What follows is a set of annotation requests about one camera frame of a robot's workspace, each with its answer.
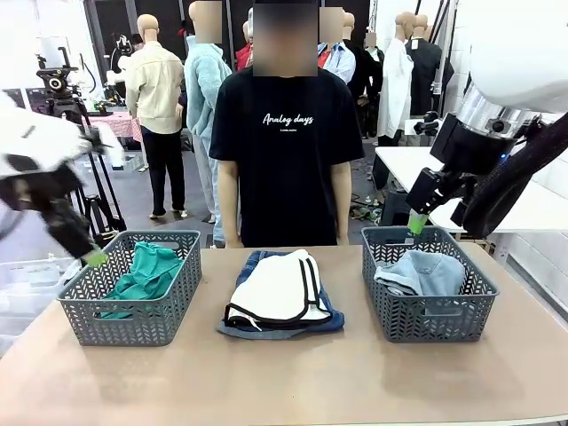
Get person in black t-shirt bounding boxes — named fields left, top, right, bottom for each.
left=208, top=0, right=366, bottom=249

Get mannequin in black shirt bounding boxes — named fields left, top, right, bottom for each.
left=406, top=13, right=454, bottom=117

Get person's right forearm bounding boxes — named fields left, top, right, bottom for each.
left=216, top=159, right=246, bottom=249

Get mannequin in white shirt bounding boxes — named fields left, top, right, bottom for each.
left=377, top=12, right=416, bottom=141

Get dark blue denim shorts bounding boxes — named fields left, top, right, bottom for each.
left=217, top=249, right=346, bottom=341

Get mannequin in cream jacket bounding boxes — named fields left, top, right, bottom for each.
left=123, top=13, right=186, bottom=221

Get mannequin in blue fleece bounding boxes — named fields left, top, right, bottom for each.
left=184, top=0, right=234, bottom=249

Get mannequin in light blue shirt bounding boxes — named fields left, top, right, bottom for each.
left=317, top=6, right=357, bottom=85

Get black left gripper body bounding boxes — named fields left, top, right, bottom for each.
left=0, top=164, right=86, bottom=215

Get white shorts black trim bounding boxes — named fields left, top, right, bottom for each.
left=224, top=248, right=334, bottom=332

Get black crate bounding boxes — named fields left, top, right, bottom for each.
left=380, top=188, right=413, bottom=227

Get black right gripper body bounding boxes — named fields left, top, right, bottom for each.
left=429, top=112, right=519, bottom=206

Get black camera tripod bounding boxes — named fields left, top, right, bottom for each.
left=35, top=46, right=128, bottom=248

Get mannequin in dark suit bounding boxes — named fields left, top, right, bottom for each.
left=344, top=12, right=383, bottom=138

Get grey plastic lattice basket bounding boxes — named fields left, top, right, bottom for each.
left=57, top=229, right=203, bottom=347
left=361, top=225, right=499, bottom=343

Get clear plastic storage bin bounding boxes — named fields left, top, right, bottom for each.
left=0, top=256, right=83, bottom=343

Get black stand poles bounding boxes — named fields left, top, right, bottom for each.
left=432, top=0, right=459, bottom=121

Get person's left forearm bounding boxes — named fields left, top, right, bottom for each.
left=330, top=162, right=354, bottom=246

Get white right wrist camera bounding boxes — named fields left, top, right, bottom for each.
left=404, top=110, right=441, bottom=138

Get light blue denim shorts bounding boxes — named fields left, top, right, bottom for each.
left=374, top=248, right=467, bottom=297

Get green top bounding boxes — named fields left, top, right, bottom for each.
left=100, top=241, right=185, bottom=320

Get mannequin in red top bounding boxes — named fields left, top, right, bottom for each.
left=234, top=8, right=255, bottom=72

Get black right arm cable sleeve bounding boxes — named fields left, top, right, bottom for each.
left=461, top=117, right=568, bottom=239

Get table with pink cloth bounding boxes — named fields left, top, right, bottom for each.
left=82, top=110, right=143, bottom=143

